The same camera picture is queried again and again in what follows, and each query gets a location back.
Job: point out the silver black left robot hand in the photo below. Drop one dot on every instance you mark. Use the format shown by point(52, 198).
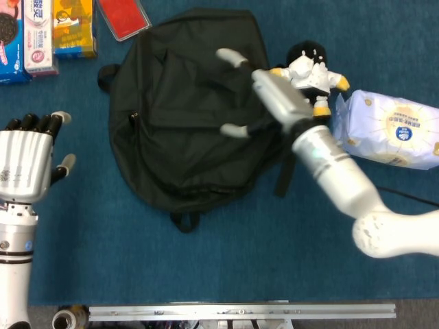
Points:
point(24, 164)

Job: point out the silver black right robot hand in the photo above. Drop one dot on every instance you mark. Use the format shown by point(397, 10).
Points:
point(284, 99)

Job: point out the black fabric backpack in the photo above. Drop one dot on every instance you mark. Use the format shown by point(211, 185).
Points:
point(192, 137)

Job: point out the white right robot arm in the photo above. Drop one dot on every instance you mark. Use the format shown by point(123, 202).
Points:
point(343, 178)

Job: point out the black white penguin plush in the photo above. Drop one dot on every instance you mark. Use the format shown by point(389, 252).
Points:
point(308, 68)

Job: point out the blue cookie box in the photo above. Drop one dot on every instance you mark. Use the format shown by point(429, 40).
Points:
point(10, 65)

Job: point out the white wet wipes pack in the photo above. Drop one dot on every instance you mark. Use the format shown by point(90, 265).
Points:
point(384, 137)

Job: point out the white pink toothpaste box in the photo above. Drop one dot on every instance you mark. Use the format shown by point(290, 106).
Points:
point(37, 34)

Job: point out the yellow and blue carton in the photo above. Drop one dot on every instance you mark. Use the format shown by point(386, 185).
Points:
point(73, 31)

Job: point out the brown tape roll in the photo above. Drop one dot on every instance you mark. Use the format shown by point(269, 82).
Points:
point(63, 320)

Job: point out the red stamp pad case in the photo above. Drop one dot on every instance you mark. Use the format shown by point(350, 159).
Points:
point(123, 17)

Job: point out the blue table cloth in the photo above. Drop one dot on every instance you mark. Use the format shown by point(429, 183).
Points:
point(205, 267)

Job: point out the aluminium profile rail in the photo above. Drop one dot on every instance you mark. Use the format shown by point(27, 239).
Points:
point(240, 312)

